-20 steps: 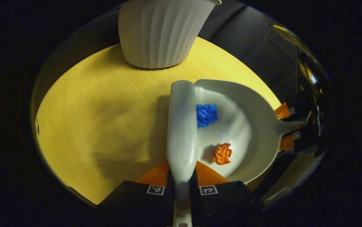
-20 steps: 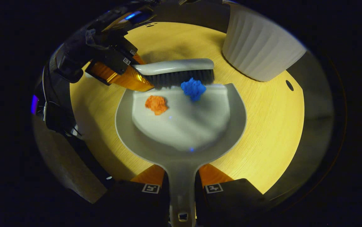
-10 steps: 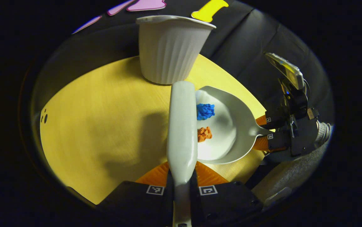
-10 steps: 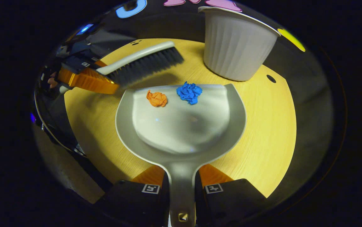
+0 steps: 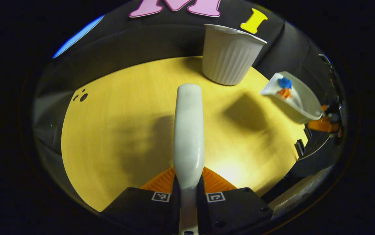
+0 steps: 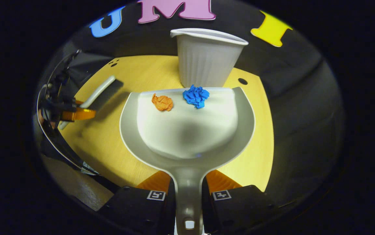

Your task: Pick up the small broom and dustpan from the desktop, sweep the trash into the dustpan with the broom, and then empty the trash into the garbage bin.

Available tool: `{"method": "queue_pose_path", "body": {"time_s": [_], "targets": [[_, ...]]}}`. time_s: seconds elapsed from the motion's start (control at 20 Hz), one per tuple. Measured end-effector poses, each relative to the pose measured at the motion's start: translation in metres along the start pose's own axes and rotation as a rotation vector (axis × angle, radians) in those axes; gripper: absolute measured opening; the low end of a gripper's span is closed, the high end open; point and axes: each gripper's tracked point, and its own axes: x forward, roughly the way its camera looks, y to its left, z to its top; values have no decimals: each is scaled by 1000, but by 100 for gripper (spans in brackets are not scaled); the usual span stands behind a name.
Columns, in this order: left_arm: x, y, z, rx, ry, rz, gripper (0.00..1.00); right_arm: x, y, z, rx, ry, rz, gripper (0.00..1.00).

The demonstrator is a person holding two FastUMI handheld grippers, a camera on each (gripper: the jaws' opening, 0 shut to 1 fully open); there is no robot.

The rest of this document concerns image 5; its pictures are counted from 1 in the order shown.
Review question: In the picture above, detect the black backdrop cloth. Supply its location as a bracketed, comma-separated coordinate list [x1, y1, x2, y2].
[32, 0, 346, 183]

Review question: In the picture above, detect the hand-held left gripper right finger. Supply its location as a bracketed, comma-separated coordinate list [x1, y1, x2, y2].
[196, 166, 273, 235]

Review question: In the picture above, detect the small grey broom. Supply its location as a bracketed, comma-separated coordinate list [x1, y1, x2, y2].
[173, 83, 205, 235]

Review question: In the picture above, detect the metal backdrop clip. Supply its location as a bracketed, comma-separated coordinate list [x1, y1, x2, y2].
[319, 54, 333, 67]

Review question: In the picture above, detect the orange paper trash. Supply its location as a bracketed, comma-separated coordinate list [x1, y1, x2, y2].
[278, 88, 293, 100]

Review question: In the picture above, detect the pale plastic cover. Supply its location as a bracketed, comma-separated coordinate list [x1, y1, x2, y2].
[268, 166, 334, 216]

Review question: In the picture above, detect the grey plastic dustpan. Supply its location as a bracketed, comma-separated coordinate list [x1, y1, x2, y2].
[261, 71, 325, 125]

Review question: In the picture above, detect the white ribbed garbage bin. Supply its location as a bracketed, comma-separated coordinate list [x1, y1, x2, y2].
[202, 24, 268, 86]

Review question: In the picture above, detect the wooden desktop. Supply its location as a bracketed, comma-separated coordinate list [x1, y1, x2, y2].
[61, 56, 309, 212]

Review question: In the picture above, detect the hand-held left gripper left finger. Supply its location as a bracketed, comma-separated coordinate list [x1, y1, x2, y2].
[101, 166, 179, 235]

